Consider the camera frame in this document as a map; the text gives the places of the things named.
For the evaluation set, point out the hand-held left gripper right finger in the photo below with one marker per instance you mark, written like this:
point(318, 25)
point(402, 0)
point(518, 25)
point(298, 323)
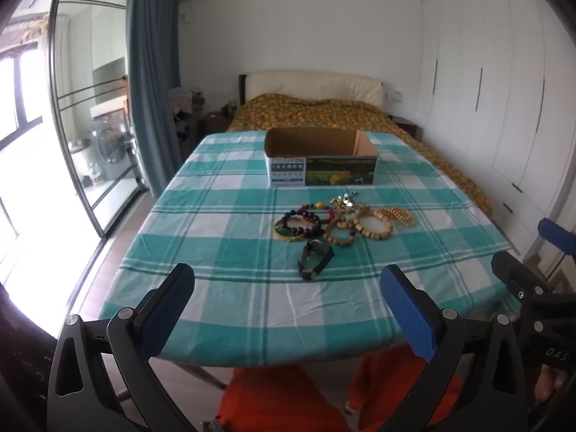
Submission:
point(409, 315)

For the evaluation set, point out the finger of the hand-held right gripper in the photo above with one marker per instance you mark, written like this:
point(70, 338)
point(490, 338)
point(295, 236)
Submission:
point(560, 236)
point(517, 274)

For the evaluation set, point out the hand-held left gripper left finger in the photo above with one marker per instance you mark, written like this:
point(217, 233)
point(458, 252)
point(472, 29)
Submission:
point(166, 310)

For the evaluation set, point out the black wristband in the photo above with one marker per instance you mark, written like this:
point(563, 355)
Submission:
point(315, 248)

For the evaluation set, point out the printed cardboard box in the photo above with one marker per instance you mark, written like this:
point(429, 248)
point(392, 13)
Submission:
point(315, 171)

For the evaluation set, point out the person's right hand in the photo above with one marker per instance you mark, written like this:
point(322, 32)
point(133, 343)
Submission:
point(549, 382)

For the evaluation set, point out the wooden table leg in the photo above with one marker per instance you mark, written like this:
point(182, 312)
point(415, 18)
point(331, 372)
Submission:
point(207, 375)

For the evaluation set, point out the green checked tablecloth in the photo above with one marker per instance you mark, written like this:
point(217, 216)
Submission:
point(225, 256)

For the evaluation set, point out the gold charm pendant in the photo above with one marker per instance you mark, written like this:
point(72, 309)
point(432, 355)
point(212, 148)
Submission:
point(343, 202)

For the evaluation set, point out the gold bangle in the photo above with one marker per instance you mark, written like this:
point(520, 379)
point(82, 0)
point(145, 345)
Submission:
point(288, 235)

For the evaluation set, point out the orange pants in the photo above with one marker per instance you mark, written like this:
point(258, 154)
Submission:
point(279, 400)

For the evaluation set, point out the grey washing machine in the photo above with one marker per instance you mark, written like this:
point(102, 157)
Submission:
point(110, 148)

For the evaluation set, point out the white wardrobe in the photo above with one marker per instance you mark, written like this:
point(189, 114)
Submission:
point(495, 76)

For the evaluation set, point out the dark wooden nightstand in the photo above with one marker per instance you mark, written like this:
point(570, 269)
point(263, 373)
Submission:
point(215, 123)
point(407, 126)

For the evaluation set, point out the pile of clothes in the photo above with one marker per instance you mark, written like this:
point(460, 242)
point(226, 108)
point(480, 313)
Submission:
point(184, 99)

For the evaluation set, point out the glass sliding door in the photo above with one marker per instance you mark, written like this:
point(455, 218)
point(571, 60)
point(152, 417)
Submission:
point(81, 99)

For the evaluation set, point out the black framed window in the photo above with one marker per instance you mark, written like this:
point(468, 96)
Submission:
point(18, 135)

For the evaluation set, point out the blue curtain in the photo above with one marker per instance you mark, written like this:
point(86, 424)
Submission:
point(150, 76)

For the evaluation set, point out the cream pillow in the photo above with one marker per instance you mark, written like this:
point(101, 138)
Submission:
point(315, 82)

